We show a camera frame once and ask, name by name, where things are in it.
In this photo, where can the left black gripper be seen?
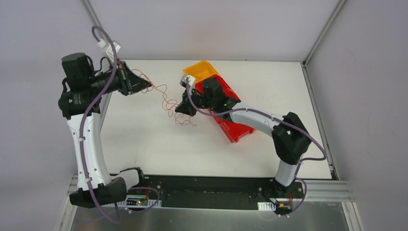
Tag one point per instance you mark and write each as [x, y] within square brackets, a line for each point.
[125, 81]

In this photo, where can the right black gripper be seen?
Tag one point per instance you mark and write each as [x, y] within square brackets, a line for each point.
[190, 101]

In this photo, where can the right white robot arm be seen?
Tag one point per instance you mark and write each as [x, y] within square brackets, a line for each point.
[289, 134]

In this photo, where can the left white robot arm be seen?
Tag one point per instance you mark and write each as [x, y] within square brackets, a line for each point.
[80, 100]

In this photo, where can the middle red plastic bin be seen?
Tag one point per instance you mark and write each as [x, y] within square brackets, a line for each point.
[220, 119]

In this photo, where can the yellow plastic bin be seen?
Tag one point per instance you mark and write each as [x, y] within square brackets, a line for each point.
[201, 71]

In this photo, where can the end red plastic bin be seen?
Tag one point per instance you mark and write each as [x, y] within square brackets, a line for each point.
[235, 131]

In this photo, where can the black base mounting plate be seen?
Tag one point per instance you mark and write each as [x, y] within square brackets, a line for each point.
[210, 193]

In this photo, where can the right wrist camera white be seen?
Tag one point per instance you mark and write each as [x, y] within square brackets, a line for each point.
[188, 80]

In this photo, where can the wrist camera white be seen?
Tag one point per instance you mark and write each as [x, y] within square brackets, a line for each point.
[188, 80]
[107, 48]

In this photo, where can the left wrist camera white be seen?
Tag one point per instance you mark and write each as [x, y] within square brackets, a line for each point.
[107, 48]

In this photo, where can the aluminium frame rail front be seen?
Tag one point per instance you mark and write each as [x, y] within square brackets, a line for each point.
[169, 186]

